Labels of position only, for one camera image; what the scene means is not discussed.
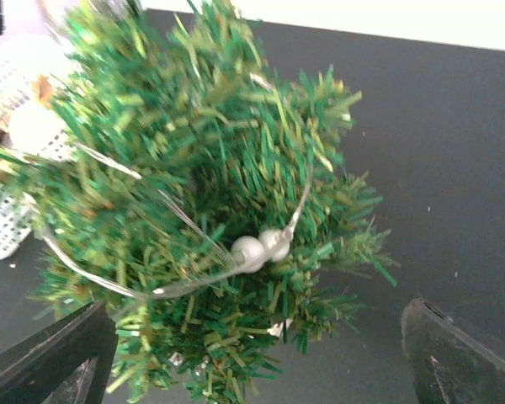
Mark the small green christmas tree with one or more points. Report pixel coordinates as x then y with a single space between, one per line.
197 195

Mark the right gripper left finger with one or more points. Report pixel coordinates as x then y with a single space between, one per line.
67 362

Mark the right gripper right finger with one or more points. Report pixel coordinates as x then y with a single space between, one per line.
451 361

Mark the white round wooden ornament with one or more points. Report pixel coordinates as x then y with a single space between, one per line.
32 126

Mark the white plastic basket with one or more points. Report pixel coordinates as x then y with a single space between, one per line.
22 59

